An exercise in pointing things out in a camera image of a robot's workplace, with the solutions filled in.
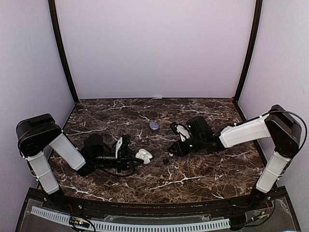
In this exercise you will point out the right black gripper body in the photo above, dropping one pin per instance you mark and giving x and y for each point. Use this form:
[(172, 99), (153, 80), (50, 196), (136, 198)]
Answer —
[(198, 142)]

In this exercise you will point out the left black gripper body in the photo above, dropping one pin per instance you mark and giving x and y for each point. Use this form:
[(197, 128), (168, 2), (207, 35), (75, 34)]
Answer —
[(99, 160)]

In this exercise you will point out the white earbud charging case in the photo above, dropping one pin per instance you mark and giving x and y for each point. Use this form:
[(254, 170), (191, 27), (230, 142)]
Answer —
[(144, 155)]

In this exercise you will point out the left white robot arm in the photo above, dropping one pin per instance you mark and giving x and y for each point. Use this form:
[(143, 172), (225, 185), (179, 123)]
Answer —
[(37, 134)]

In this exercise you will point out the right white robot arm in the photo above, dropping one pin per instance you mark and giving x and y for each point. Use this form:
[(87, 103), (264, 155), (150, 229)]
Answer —
[(277, 124)]

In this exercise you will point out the purple round charging case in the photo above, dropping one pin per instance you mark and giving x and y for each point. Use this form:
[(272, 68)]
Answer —
[(153, 126)]

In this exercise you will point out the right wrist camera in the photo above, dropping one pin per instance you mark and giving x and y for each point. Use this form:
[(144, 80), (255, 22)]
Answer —
[(181, 130)]

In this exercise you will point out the white slotted cable duct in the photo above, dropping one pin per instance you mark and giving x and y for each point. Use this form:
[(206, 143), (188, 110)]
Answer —
[(102, 226)]

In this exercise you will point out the right black frame post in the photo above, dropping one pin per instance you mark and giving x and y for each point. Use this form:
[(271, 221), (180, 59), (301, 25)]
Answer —
[(250, 49)]

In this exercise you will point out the black frame post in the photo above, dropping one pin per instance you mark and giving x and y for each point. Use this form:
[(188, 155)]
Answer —
[(61, 50), (250, 49)]

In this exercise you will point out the left black frame post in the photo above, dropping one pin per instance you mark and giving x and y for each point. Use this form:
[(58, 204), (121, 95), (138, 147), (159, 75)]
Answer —
[(61, 50)]

